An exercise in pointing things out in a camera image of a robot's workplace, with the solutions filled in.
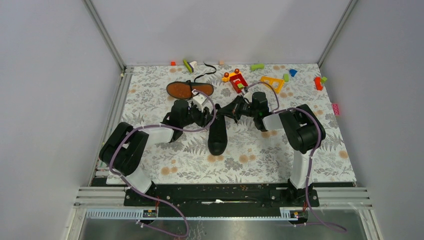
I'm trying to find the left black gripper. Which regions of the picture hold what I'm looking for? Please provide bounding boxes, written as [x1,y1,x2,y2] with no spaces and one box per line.
[180,102,214,128]

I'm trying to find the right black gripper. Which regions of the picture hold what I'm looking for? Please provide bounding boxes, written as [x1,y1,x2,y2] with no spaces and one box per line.
[217,95,258,121]

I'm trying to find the black sneaker with laces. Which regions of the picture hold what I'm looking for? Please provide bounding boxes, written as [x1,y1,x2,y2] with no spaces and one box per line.
[207,104,238,156]

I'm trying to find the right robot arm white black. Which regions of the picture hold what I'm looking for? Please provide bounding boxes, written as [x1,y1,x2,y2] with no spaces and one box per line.
[207,91,326,206]

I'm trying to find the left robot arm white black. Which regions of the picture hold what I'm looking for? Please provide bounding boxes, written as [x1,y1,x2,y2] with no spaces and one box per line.
[98,99,217,206]

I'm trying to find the floral patterned table mat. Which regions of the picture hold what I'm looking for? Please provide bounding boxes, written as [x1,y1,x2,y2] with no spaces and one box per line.
[121,63,356,184]

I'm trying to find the red duplo block assembly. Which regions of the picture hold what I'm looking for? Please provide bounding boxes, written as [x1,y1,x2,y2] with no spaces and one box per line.
[221,68,248,94]

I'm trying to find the overturned shoe orange sole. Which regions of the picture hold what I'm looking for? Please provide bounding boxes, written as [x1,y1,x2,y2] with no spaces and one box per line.
[166,63,217,100]

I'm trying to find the green curved toy block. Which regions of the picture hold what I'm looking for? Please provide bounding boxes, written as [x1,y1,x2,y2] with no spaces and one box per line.
[250,63,265,72]

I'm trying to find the green purple white toy blocks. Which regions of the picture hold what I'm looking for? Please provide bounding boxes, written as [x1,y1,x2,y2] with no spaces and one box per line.
[183,59,198,74]

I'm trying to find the small green toy block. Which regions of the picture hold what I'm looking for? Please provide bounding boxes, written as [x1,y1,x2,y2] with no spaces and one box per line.
[283,73,290,83]

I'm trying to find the blue toy block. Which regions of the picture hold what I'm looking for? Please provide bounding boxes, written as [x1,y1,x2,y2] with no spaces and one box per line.
[289,69,298,78]

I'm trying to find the red and green toy blocks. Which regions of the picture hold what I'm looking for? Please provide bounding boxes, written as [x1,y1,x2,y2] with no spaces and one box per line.
[314,76,328,91]

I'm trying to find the pink lego brick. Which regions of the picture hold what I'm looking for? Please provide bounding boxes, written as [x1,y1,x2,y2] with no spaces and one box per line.
[332,103,340,116]

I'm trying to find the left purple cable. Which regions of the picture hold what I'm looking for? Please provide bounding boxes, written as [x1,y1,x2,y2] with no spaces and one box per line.
[108,88,218,239]

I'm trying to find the yellow triangular toy frame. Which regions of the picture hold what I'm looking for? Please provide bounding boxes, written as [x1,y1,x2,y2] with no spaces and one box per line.
[260,76,285,94]

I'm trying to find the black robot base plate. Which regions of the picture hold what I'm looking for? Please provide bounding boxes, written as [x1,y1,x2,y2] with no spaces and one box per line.
[90,177,355,219]

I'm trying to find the aluminium frame rails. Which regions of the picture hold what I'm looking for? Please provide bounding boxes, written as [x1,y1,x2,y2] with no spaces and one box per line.
[62,0,385,240]

